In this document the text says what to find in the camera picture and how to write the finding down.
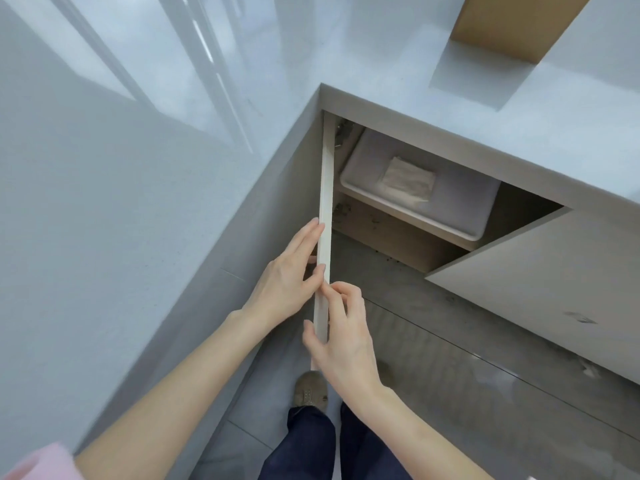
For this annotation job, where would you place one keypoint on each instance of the person's left thumb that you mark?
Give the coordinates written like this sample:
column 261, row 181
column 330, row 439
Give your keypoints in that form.
column 315, row 279

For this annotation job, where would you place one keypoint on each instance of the person's left middle finger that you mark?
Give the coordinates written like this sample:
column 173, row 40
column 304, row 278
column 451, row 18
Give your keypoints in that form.
column 300, row 237

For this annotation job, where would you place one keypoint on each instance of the person's left forearm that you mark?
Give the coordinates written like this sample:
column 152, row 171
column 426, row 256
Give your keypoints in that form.
column 170, row 399

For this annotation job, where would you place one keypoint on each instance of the brown cardboard box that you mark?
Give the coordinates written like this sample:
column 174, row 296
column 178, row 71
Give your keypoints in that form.
column 515, row 19

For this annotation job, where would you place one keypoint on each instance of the white plastic bin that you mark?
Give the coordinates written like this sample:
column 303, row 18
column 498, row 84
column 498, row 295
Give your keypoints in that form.
column 450, row 199

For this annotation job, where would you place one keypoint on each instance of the person's right thumb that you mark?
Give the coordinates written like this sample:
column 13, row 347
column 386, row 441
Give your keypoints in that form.
column 314, row 337

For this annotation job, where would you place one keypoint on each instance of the pink sleeve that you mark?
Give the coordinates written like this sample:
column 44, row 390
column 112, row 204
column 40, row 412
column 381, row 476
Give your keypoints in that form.
column 35, row 464

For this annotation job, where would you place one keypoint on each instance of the person's leg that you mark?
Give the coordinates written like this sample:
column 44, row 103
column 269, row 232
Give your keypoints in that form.
column 367, row 449
column 300, row 449

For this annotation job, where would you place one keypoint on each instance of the grey kitchen cabinet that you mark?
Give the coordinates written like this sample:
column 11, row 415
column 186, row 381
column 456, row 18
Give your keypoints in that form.
column 500, row 124

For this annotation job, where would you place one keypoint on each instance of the crumpled white paper tissue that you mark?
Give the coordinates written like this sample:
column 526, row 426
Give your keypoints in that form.
column 407, row 179

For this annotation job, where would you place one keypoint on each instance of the person's right forearm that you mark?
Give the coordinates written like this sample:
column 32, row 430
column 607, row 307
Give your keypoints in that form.
column 415, row 439

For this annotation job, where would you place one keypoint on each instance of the beige shoe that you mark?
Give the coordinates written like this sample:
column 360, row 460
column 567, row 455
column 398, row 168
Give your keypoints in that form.
column 309, row 389

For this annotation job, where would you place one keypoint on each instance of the person's right leg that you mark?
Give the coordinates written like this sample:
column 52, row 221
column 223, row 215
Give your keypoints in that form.
column 367, row 449

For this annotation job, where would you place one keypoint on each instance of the metal door hinge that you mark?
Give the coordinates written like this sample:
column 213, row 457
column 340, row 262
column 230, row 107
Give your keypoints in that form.
column 342, row 132
column 341, row 209

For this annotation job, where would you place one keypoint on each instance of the person's right hand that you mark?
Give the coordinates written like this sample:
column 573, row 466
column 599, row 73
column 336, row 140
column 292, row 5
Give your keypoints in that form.
column 347, row 344

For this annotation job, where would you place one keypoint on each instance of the white cabinet door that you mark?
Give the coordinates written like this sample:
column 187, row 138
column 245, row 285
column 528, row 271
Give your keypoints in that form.
column 550, row 284
column 326, row 194

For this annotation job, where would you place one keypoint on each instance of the person's left hand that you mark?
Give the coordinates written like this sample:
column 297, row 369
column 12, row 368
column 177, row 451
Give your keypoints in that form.
column 282, row 284

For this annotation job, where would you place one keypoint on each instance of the person's left leg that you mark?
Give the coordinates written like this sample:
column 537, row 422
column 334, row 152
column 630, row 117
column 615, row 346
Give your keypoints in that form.
column 300, row 449

